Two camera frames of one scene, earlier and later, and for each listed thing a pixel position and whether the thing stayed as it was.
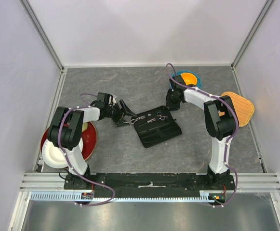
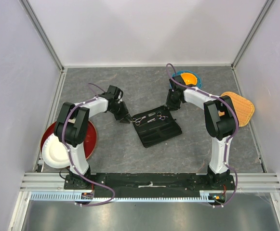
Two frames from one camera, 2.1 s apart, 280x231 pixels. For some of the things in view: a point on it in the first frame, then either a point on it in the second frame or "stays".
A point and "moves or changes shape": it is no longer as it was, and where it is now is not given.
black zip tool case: x=158 y=126 stays
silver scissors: x=132 y=121 moves or changes shape
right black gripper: x=172 y=107 stays
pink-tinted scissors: x=162 y=118 stays
